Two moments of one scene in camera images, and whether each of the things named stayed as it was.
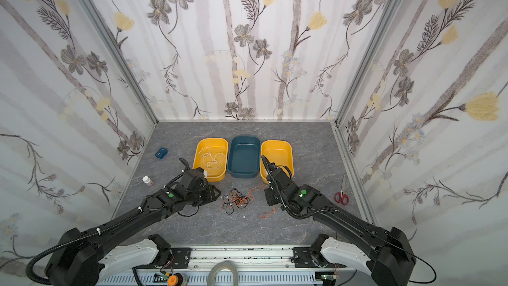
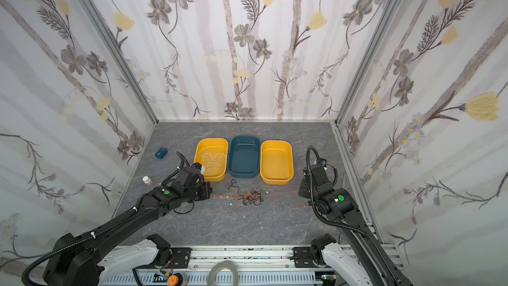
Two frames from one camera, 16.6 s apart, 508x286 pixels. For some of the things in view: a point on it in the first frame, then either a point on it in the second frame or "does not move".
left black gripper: [190, 175] does not move
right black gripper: [276, 177] -> [307, 185]
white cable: [213, 162] does not move
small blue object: [161, 153] does not move
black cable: [235, 198] -> [251, 197]
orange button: [172, 281] does not move
